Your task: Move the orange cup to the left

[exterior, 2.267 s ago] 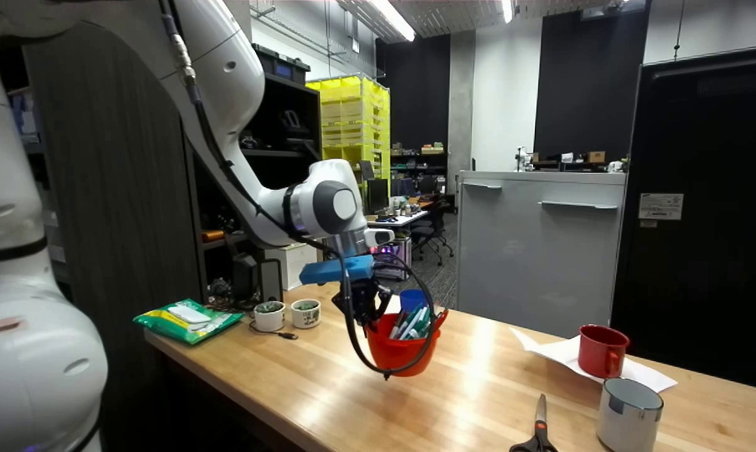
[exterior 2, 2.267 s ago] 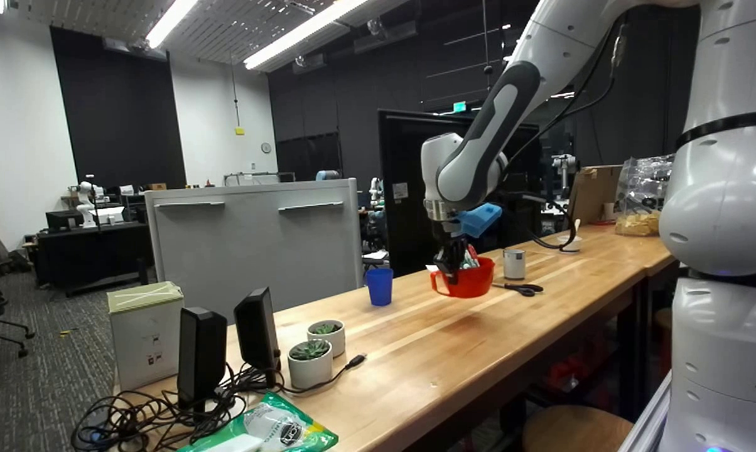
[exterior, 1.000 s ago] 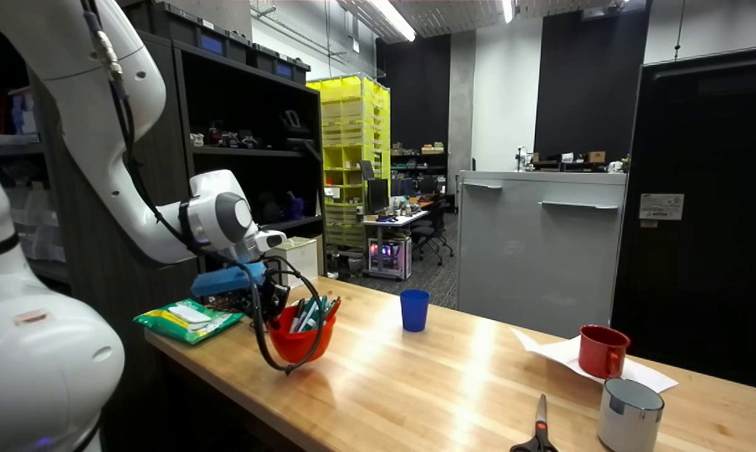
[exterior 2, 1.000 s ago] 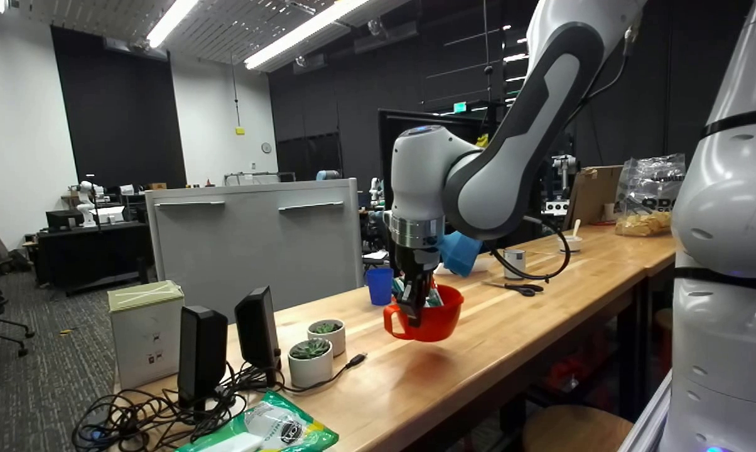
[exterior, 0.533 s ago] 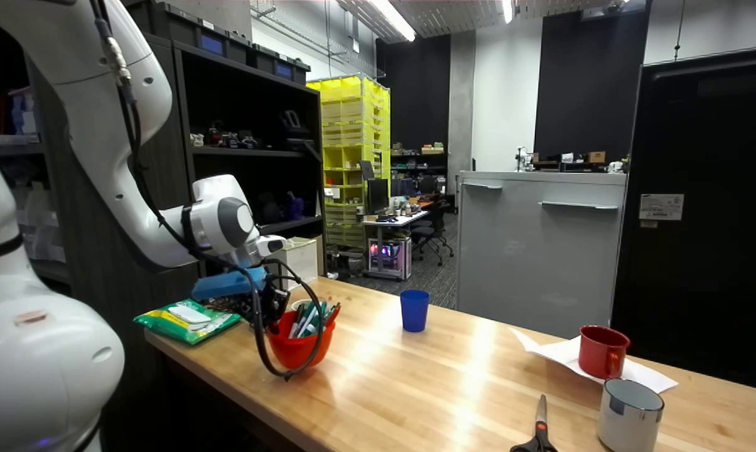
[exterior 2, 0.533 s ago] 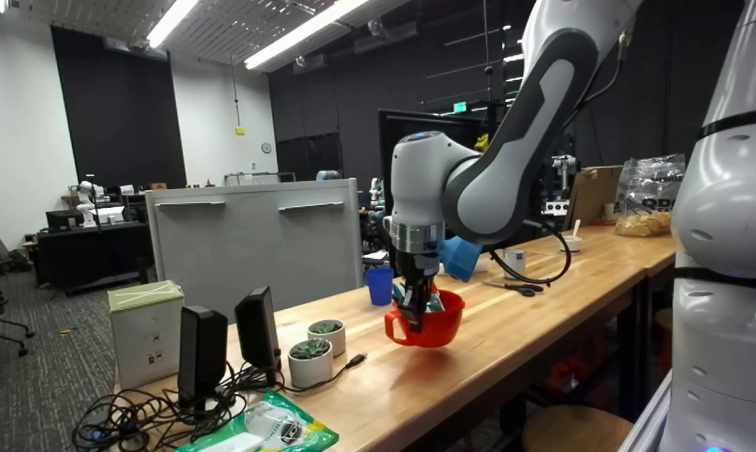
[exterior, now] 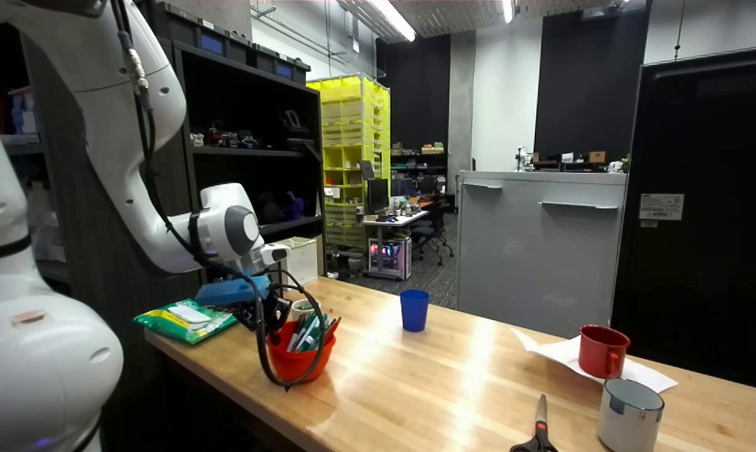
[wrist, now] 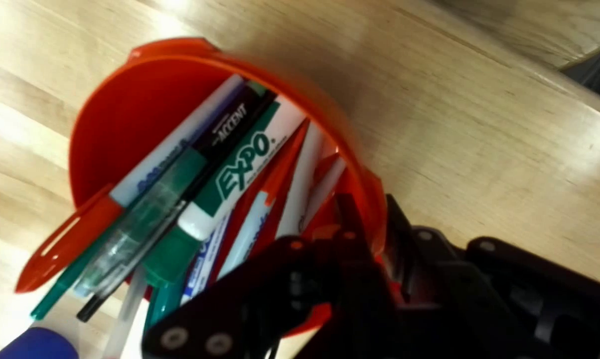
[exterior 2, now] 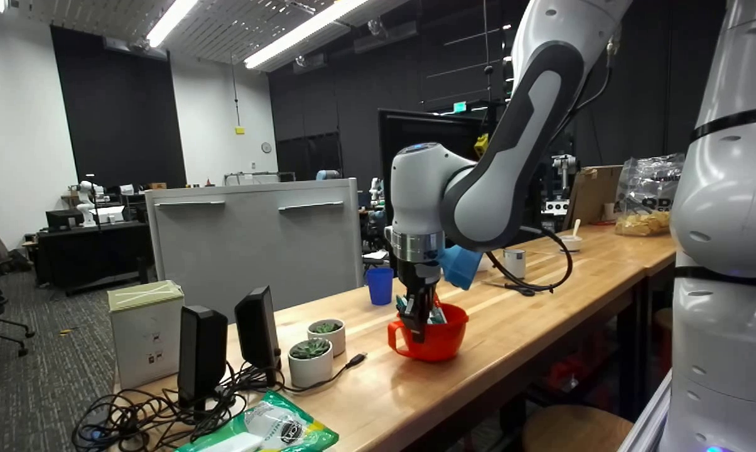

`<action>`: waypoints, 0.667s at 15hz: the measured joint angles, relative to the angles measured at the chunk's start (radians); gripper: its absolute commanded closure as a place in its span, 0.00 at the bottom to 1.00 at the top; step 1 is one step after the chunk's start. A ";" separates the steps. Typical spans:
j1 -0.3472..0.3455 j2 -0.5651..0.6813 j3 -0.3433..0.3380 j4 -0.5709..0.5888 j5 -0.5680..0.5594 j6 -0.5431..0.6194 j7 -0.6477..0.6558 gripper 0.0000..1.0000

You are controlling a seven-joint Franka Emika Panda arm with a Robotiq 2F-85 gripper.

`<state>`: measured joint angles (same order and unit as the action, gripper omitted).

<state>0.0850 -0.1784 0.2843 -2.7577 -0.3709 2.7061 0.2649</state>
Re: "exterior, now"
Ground black computer monitor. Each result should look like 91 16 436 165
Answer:
362 175 393 219

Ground black shelf unit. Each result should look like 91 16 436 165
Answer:
140 3 326 283

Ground blue plastic cup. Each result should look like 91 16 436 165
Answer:
396 286 431 333

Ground white storage bin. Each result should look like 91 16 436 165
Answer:
265 237 322 286

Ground white metal can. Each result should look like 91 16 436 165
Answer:
596 376 667 452

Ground orange plastic cup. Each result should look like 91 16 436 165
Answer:
265 316 343 386

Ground green Expo marker white cap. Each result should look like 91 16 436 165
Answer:
298 313 326 355

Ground yellow storage shelving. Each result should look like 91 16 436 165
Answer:
307 74 393 253

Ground white paper label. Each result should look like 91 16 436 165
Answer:
638 190 689 223

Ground red mug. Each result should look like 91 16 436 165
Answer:
574 325 633 382

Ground white paper sheet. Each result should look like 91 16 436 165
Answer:
513 328 681 396

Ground tall black cabinet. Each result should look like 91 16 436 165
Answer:
611 45 756 395

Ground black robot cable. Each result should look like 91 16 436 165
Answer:
108 0 336 392

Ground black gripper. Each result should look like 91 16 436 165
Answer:
229 300 307 346

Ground black office chair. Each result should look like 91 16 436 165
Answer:
412 190 460 269

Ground white work desk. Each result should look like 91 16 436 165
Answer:
358 209 431 283

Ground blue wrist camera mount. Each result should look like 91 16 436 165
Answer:
194 273 274 308

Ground black handled scissors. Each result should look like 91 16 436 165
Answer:
509 392 561 452

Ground green wipes package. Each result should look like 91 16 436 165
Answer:
130 297 240 346

